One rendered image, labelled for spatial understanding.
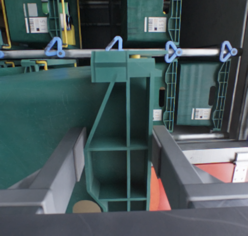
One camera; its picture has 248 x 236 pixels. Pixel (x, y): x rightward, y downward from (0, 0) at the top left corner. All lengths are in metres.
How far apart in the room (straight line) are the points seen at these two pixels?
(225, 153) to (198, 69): 0.44
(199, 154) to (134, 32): 0.67
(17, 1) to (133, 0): 0.52
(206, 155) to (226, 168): 0.14
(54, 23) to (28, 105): 0.79
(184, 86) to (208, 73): 0.14
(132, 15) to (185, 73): 0.39
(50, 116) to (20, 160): 0.06
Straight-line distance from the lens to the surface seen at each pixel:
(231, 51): 1.04
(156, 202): 1.05
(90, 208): 0.25
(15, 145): 0.20
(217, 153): 1.01
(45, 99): 0.17
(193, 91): 1.03
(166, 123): 1.02
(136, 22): 0.94
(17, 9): 1.03
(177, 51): 0.92
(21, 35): 1.01
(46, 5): 1.25
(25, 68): 0.67
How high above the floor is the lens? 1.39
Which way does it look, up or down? 4 degrees up
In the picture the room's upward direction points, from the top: 88 degrees clockwise
